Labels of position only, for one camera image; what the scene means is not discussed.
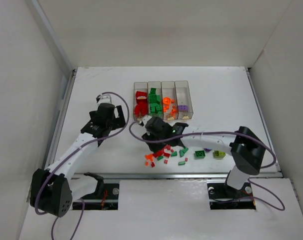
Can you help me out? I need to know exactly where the orange round lego piece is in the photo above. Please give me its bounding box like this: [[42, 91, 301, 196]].
[[163, 97, 172, 105]]

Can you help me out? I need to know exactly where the purple lego brick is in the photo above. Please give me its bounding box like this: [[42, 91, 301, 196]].
[[177, 105, 189, 112]]

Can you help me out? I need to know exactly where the red flower lego piece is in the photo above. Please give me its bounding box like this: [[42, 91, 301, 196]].
[[135, 91, 148, 104]]

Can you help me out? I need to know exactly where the tall green lego stack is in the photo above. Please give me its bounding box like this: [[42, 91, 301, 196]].
[[150, 88, 157, 95]]

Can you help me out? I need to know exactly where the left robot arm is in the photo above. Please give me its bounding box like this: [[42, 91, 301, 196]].
[[30, 103, 126, 218]]

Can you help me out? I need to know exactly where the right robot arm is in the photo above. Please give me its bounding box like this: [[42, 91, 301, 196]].
[[139, 115, 266, 190]]

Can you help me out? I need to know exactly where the clear container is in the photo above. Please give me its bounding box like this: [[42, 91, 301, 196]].
[[161, 81, 178, 121], [174, 80, 194, 120], [147, 81, 164, 119], [133, 82, 149, 121]]

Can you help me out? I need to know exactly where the green square lego brick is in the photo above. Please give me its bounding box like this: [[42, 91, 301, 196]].
[[194, 150, 206, 159]]

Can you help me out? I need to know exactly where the lime green lego brick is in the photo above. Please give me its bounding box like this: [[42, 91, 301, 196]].
[[213, 150, 226, 159]]

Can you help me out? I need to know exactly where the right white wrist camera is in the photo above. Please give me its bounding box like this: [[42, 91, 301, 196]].
[[139, 115, 152, 126]]

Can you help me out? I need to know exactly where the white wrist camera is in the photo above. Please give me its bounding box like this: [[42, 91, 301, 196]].
[[139, 115, 152, 126], [96, 94, 112, 104]]

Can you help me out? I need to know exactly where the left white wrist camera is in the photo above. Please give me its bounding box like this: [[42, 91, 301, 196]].
[[96, 94, 112, 104]]

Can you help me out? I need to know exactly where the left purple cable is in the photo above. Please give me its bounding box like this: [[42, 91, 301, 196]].
[[34, 91, 130, 240]]

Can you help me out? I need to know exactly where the purple cable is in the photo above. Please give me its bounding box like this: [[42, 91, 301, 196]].
[[128, 121, 286, 212], [34, 91, 130, 240]]

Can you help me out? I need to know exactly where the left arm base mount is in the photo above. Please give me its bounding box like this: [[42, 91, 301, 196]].
[[81, 183, 120, 211]]

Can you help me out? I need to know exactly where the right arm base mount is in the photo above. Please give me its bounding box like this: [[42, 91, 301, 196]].
[[207, 182, 256, 210]]

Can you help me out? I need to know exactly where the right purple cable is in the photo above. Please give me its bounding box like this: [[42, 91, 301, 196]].
[[128, 121, 286, 212]]

